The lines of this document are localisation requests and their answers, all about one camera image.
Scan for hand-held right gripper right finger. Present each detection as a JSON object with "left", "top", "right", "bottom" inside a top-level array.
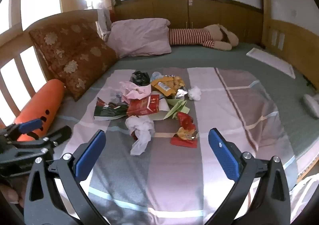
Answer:
[{"left": 204, "top": 128, "right": 291, "bottom": 225}]

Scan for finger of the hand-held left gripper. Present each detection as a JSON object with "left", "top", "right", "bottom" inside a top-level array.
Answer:
[
  {"left": 30, "top": 125, "right": 73, "bottom": 147},
  {"left": 0, "top": 118, "right": 43, "bottom": 142}
]

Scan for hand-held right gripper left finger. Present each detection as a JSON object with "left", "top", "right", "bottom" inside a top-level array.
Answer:
[{"left": 24, "top": 129, "right": 110, "bottom": 225}]

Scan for red carton box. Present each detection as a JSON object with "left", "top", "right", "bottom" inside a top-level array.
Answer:
[{"left": 127, "top": 94, "right": 160, "bottom": 117}]

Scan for white paper cup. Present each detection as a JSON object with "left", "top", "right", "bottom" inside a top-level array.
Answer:
[{"left": 155, "top": 96, "right": 171, "bottom": 116}]

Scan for person's left hand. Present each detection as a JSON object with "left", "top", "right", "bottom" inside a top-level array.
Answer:
[{"left": 0, "top": 180, "right": 26, "bottom": 209}]

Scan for orange carrot plush pillow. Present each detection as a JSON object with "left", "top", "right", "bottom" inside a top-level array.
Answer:
[{"left": 14, "top": 79, "right": 66, "bottom": 142}]

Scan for flat red packet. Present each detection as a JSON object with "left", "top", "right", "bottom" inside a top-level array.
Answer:
[{"left": 170, "top": 127, "right": 198, "bottom": 148}]

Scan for dark green red packet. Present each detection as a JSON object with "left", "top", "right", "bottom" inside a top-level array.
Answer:
[{"left": 93, "top": 97, "right": 129, "bottom": 121}]

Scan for plaid blanket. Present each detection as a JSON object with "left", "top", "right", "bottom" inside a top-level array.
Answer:
[{"left": 53, "top": 66, "right": 299, "bottom": 225}]

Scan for red gold foil wrapper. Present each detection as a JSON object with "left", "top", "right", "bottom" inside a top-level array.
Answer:
[{"left": 176, "top": 111, "right": 197, "bottom": 131}]

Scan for white plastic bag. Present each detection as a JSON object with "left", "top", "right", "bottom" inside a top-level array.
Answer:
[{"left": 125, "top": 115, "right": 155, "bottom": 156}]

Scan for clear plastic wrapper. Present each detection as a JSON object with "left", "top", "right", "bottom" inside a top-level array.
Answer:
[{"left": 110, "top": 89, "right": 125, "bottom": 103}]

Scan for green folded paper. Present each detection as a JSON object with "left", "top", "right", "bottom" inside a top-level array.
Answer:
[{"left": 163, "top": 99, "right": 190, "bottom": 120}]

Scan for brown floral cushion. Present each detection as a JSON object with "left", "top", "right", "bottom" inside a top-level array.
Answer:
[
  {"left": 29, "top": 21, "right": 100, "bottom": 66},
  {"left": 47, "top": 38, "right": 119, "bottom": 102}
]

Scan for white crumpled tissue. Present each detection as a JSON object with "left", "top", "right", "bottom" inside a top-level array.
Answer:
[{"left": 187, "top": 86, "right": 202, "bottom": 101}]

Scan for silver foil wrapper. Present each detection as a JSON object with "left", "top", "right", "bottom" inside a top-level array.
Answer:
[{"left": 174, "top": 88, "right": 188, "bottom": 99}]

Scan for pink crumpled paper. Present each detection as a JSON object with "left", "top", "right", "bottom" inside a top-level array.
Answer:
[{"left": 119, "top": 81, "right": 152, "bottom": 103}]

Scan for black plastic bag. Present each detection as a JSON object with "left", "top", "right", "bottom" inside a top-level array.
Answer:
[{"left": 131, "top": 71, "right": 150, "bottom": 85}]

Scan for yellow snack packet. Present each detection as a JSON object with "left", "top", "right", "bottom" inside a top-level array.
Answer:
[{"left": 150, "top": 75, "right": 186, "bottom": 97}]

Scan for white cloth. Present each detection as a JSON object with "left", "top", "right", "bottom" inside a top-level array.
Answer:
[{"left": 290, "top": 176, "right": 319, "bottom": 225}]

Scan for green bed sheet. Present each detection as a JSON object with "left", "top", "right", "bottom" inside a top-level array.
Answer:
[{"left": 60, "top": 42, "right": 319, "bottom": 173}]

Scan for white flat panel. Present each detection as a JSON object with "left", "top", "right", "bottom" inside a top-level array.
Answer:
[{"left": 246, "top": 47, "right": 296, "bottom": 79}]

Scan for wooden bed headboard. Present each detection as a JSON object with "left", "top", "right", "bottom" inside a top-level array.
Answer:
[{"left": 0, "top": 9, "right": 99, "bottom": 128}]

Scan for hanging clothes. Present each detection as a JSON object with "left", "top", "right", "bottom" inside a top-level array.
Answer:
[{"left": 96, "top": 8, "right": 112, "bottom": 41}]

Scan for striped plush toy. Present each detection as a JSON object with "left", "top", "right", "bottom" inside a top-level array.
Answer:
[{"left": 168, "top": 24, "right": 240, "bottom": 52}]

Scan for pink pillow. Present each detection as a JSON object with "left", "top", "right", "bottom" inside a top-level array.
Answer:
[{"left": 106, "top": 18, "right": 172, "bottom": 58}]

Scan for wooden cabinet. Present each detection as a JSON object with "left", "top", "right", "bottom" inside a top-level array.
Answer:
[{"left": 113, "top": 0, "right": 263, "bottom": 46}]

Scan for wooden bed side rail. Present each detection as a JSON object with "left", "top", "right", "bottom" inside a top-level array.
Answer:
[{"left": 260, "top": 0, "right": 319, "bottom": 86}]

